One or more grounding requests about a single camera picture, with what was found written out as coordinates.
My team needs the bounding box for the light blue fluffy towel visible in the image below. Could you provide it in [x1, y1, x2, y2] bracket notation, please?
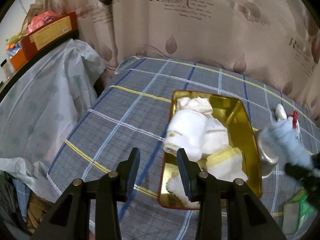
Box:
[258, 119, 315, 171]

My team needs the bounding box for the yellow edged white cloth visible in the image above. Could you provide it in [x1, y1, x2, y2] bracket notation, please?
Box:
[206, 146, 248, 182]

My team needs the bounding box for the red white satin cap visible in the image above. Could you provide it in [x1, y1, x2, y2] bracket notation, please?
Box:
[287, 111, 299, 129]

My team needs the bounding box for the white fluffy slipper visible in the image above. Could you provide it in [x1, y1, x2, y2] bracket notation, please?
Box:
[166, 173, 200, 209]

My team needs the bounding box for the white embroidered hotel towel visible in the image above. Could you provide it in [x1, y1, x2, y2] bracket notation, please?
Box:
[163, 109, 207, 161]

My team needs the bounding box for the cream satin cloth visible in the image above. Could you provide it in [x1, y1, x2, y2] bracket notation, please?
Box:
[176, 97, 213, 115]

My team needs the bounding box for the white shiny plastic bundle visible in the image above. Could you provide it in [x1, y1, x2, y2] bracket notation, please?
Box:
[275, 104, 287, 121]

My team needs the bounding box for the green tissue pack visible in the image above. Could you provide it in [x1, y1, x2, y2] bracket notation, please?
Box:
[282, 190, 316, 235]

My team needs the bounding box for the stainless steel bowl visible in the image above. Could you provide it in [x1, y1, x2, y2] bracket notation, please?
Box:
[254, 130, 279, 179]

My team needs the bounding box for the white green plastic cover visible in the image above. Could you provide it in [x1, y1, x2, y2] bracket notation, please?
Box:
[1, 39, 105, 202]

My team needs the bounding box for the grey plaid tablecloth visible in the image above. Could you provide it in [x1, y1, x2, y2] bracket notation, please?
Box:
[48, 57, 319, 239]

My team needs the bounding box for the beige leaf print curtain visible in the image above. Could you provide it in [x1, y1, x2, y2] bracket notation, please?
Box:
[36, 0, 319, 122]

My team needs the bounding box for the orange box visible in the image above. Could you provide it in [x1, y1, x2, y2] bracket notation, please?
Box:
[10, 49, 28, 70]

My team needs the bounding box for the red yellow cardboard box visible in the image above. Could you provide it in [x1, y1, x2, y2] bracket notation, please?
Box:
[21, 12, 78, 61]

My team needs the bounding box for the red plastic bag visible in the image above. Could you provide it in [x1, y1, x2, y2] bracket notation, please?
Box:
[28, 10, 61, 33]

